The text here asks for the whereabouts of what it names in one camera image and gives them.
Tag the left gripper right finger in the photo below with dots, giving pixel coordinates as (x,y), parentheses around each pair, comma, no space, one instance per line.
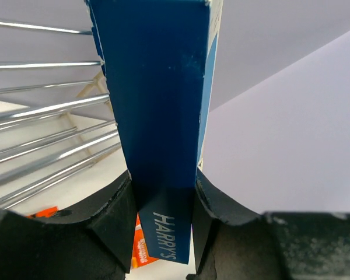
(234,242)

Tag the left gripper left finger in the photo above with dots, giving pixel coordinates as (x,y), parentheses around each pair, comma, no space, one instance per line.
(91,239)

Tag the blue Harry's box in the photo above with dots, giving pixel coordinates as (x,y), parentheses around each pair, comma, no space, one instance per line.
(159,60)

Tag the cream metal-rod shelf rack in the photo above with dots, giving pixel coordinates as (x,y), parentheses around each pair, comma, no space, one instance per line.
(59,141)

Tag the orange Gillette Fusion5 box centre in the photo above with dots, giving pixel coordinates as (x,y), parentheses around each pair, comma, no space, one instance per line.
(140,255)

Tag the orange Gillette styler box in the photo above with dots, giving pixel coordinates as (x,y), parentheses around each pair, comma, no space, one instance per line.
(46,213)

